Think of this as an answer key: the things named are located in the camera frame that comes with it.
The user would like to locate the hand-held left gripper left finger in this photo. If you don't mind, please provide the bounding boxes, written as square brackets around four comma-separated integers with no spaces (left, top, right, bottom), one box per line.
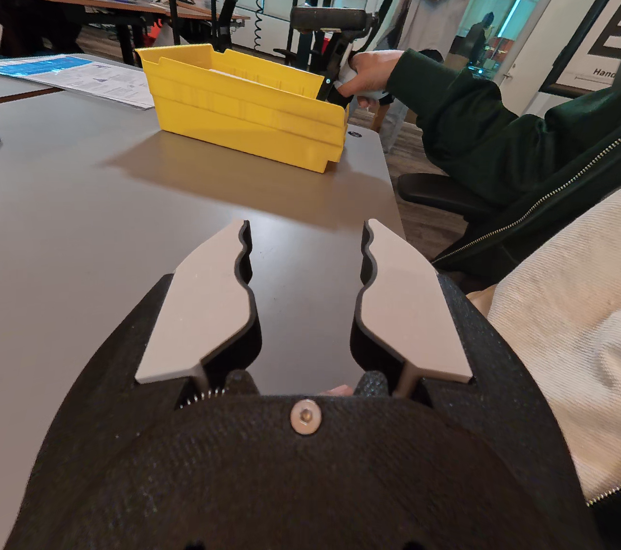
[134,219,264,399]

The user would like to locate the wooden top office desk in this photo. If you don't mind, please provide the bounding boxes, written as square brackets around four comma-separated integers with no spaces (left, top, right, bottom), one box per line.
[0,0,251,66]

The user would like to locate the black framed marker sign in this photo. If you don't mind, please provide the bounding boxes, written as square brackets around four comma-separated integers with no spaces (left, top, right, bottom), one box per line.
[539,0,621,100]

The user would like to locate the grey desk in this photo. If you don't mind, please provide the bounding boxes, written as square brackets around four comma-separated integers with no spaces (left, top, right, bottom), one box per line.
[0,54,407,536]

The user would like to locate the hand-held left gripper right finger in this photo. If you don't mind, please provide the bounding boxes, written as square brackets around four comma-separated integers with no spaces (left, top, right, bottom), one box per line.
[350,219,474,398]

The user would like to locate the printed paper sheet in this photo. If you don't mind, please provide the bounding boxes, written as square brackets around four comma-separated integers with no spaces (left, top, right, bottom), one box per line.
[0,54,156,110]

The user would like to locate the person's right forearm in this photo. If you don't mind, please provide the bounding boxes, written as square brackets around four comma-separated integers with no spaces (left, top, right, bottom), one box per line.
[386,49,550,207]

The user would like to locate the person's right hand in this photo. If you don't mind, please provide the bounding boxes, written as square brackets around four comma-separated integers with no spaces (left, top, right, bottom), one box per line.
[343,49,406,97]

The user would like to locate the yellow plastic bin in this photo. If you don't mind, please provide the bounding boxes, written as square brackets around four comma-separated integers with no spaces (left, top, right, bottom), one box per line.
[136,44,351,174]

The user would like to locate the person's white clothing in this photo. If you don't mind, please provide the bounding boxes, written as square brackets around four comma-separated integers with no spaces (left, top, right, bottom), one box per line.
[468,188,621,503]

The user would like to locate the black office chair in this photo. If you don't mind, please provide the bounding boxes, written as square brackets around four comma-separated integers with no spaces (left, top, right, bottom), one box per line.
[398,173,496,222]
[215,0,249,54]

